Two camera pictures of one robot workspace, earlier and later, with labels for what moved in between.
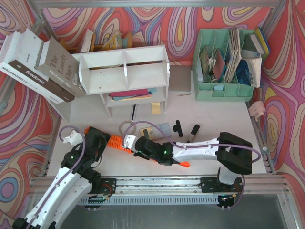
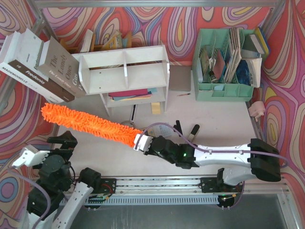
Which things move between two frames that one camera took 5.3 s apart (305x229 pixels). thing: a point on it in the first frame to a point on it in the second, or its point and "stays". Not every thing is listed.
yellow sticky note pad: (156, 108) stays
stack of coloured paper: (132, 94) stays
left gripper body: (96, 137) to (61, 144)
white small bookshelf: (126, 76) stays
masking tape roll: (127, 121) stays
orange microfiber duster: (114, 141) to (105, 129)
